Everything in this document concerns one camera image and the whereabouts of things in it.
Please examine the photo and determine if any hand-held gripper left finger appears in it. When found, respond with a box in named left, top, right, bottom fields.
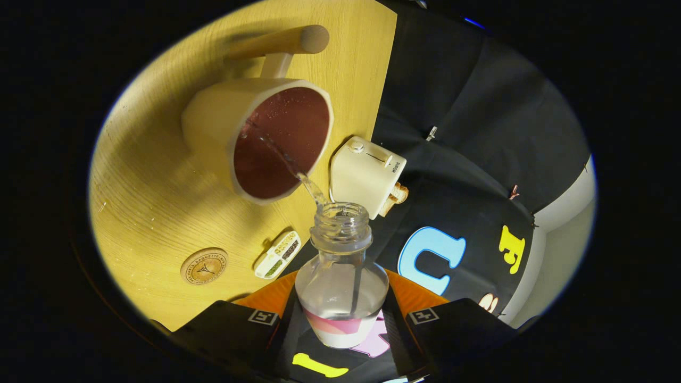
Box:
left=170, top=270, right=298, bottom=381

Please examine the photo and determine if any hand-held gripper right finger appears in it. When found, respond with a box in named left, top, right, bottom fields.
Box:
left=383, top=269, right=519, bottom=379

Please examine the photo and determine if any round wooden coaster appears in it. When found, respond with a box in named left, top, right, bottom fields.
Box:
left=180, top=247, right=228, bottom=285

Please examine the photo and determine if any clear juice bottle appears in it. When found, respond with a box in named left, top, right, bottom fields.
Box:
left=294, top=202, right=390, bottom=349

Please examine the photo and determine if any cream cup with wooden handle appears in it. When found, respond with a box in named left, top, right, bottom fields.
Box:
left=181, top=24, right=335, bottom=205

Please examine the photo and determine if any white divided seed dish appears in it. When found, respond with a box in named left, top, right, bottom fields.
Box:
left=254, top=230, right=302, bottom=280

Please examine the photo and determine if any wooden table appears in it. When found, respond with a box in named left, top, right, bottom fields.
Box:
left=88, top=0, right=398, bottom=333

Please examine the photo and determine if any cream toaster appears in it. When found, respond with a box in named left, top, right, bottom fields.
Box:
left=329, top=136, right=408, bottom=220

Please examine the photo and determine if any black backdrop cloth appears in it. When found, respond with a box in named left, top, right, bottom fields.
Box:
left=277, top=0, right=594, bottom=383

